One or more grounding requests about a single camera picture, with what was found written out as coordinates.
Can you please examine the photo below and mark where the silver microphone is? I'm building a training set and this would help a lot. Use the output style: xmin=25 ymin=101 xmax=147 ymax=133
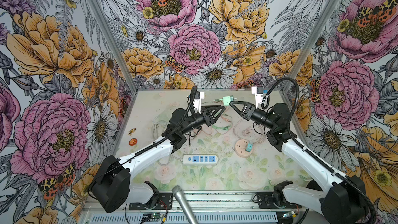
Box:
xmin=172 ymin=185 xmax=199 ymax=224

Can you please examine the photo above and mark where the pink multi-head USB cable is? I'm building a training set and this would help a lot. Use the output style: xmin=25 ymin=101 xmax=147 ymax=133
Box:
xmin=217 ymin=111 xmax=234 ymax=125

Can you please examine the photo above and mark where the small green circuit board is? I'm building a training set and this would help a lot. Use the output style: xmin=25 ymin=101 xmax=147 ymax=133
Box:
xmin=141 ymin=213 xmax=165 ymax=224

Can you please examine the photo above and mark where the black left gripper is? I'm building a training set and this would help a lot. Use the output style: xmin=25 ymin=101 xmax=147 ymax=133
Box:
xmin=181 ymin=104 xmax=227 ymax=134

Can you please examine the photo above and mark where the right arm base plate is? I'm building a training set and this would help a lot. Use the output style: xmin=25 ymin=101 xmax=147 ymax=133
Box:
xmin=252 ymin=191 xmax=302 ymax=209

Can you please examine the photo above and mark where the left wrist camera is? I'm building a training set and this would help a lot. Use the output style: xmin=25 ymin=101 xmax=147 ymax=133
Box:
xmin=193 ymin=91 xmax=205 ymax=113

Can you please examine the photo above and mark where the aluminium front rail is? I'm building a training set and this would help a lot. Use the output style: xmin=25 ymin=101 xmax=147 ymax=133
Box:
xmin=79 ymin=190 xmax=325 ymax=224

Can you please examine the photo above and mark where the white blue power strip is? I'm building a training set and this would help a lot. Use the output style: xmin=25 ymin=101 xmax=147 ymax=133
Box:
xmin=183 ymin=154 xmax=219 ymax=166

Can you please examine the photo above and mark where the red round sticker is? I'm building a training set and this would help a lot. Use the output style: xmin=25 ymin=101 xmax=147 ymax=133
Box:
xmin=129 ymin=138 xmax=137 ymax=146

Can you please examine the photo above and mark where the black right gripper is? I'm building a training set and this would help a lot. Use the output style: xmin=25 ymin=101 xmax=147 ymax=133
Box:
xmin=229 ymin=102 xmax=276 ymax=130

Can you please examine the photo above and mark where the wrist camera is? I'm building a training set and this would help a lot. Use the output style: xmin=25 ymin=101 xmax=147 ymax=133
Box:
xmin=193 ymin=91 xmax=205 ymax=113
xmin=251 ymin=86 xmax=268 ymax=108

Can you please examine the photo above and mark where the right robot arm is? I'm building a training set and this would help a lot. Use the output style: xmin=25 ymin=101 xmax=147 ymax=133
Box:
xmin=230 ymin=101 xmax=377 ymax=224

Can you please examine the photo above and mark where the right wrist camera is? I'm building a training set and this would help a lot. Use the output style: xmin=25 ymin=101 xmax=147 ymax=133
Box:
xmin=251 ymin=86 xmax=268 ymax=108

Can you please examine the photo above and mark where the clown sticker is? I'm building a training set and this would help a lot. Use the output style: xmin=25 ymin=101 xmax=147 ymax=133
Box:
xmin=128 ymin=128 xmax=136 ymax=136

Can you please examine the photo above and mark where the pink round power socket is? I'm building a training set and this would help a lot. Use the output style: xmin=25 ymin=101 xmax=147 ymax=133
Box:
xmin=234 ymin=139 xmax=253 ymax=158

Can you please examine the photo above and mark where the teal USB charger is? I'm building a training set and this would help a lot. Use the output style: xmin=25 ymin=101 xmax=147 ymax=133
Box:
xmin=246 ymin=143 xmax=253 ymax=152

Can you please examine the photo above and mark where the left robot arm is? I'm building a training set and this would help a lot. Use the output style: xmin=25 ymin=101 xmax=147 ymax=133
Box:
xmin=89 ymin=105 xmax=226 ymax=213

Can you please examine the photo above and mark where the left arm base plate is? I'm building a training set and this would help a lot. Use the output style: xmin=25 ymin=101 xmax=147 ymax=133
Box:
xmin=128 ymin=192 xmax=174 ymax=211

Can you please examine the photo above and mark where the green USB charger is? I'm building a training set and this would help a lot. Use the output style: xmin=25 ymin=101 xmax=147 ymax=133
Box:
xmin=219 ymin=95 xmax=234 ymax=106

